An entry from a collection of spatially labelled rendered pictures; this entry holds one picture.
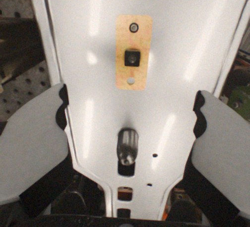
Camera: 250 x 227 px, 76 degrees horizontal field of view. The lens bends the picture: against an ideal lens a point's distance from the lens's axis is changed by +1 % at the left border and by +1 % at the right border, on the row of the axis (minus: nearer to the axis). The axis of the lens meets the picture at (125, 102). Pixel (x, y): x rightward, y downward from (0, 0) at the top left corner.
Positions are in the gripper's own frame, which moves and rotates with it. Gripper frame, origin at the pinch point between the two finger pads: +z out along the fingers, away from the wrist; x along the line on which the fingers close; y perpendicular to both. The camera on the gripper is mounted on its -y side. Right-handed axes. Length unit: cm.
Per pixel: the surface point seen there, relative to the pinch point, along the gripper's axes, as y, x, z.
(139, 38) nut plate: -1.9, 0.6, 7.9
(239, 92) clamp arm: 4.3, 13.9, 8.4
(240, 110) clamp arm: 6.2, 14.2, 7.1
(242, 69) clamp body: 3.2, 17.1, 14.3
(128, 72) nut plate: 2.0, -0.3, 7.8
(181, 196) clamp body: 38.5, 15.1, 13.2
